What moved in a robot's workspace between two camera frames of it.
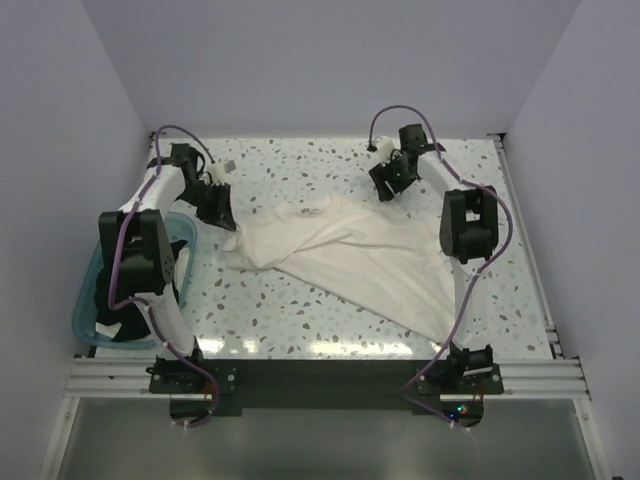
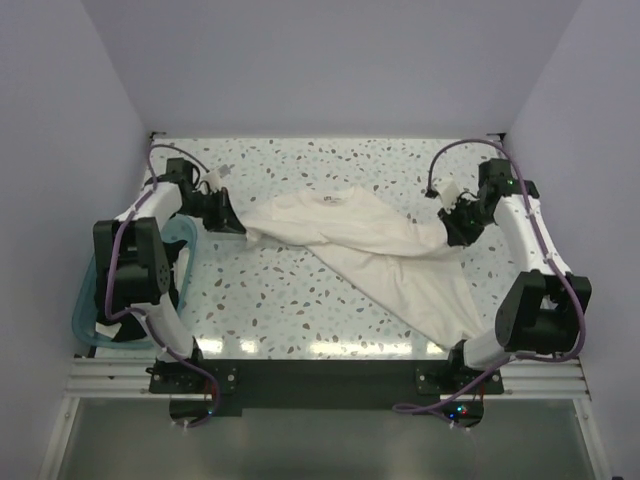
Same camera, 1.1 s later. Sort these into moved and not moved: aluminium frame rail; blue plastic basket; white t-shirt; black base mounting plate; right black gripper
Moved: right black gripper; white t-shirt
Not moved: aluminium frame rail; blue plastic basket; black base mounting plate
